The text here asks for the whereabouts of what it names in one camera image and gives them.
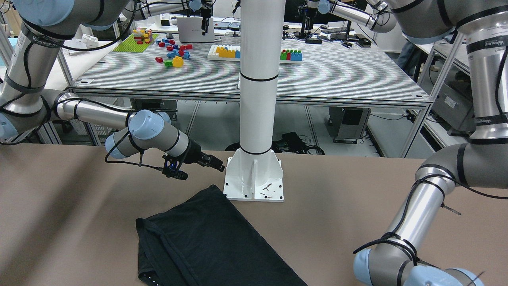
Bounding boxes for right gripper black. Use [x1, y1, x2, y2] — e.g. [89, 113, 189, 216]
[183, 139, 225, 172]

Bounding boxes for black printed t-shirt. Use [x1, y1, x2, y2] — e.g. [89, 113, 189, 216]
[136, 185, 305, 286]

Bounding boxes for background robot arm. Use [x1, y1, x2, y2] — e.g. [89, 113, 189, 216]
[121, 0, 214, 35]

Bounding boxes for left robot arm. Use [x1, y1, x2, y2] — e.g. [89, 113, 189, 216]
[353, 0, 508, 286]

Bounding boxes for striped metal work table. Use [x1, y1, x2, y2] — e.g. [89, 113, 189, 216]
[69, 39, 432, 112]

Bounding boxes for white tray coloured blocks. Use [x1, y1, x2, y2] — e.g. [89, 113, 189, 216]
[206, 44, 304, 65]

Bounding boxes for green lego baseplate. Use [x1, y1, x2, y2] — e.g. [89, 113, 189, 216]
[112, 31, 158, 53]

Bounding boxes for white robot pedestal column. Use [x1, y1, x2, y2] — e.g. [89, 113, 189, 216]
[223, 0, 285, 202]

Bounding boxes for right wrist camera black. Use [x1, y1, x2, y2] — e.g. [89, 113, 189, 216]
[162, 154, 188, 180]

